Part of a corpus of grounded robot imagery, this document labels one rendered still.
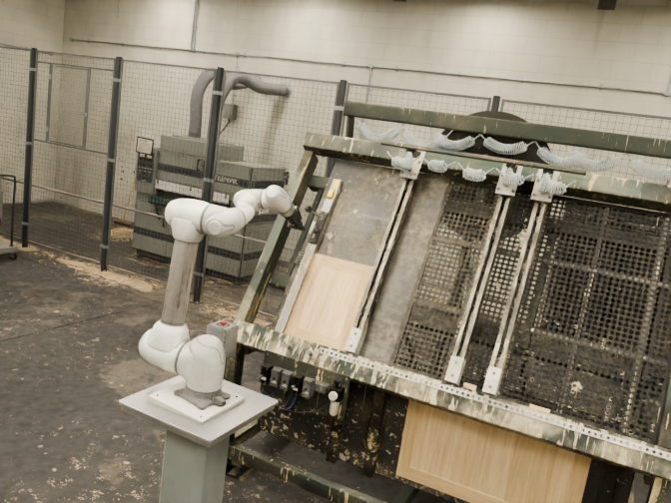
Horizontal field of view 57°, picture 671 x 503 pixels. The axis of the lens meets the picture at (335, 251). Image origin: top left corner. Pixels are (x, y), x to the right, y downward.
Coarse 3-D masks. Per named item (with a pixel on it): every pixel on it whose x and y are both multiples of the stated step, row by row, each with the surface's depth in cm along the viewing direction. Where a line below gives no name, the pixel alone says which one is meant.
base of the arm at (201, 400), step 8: (176, 392) 268; (184, 392) 268; (192, 392) 264; (200, 392) 264; (216, 392) 267; (224, 392) 274; (192, 400) 264; (200, 400) 264; (208, 400) 265; (216, 400) 266; (224, 400) 266; (200, 408) 261
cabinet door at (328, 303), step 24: (312, 264) 344; (336, 264) 340; (360, 264) 335; (312, 288) 339; (336, 288) 334; (360, 288) 330; (312, 312) 333; (336, 312) 329; (312, 336) 327; (336, 336) 323
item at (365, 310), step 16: (416, 160) 340; (400, 176) 339; (416, 176) 336; (400, 192) 340; (400, 208) 340; (400, 224) 335; (384, 240) 331; (384, 256) 327; (384, 272) 327; (368, 288) 322; (368, 304) 319; (368, 320) 320; (352, 336) 314; (352, 352) 312
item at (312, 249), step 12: (336, 180) 359; (336, 192) 356; (324, 204) 355; (324, 228) 351; (312, 252) 345; (300, 264) 344; (300, 276) 341; (300, 288) 339; (288, 300) 337; (288, 312) 334
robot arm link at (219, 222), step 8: (208, 208) 258; (216, 208) 259; (224, 208) 261; (232, 208) 267; (208, 216) 256; (216, 216) 254; (224, 216) 255; (232, 216) 258; (240, 216) 263; (208, 224) 253; (216, 224) 252; (224, 224) 253; (232, 224) 256; (240, 224) 262; (208, 232) 254; (216, 232) 253; (224, 232) 254; (232, 232) 258
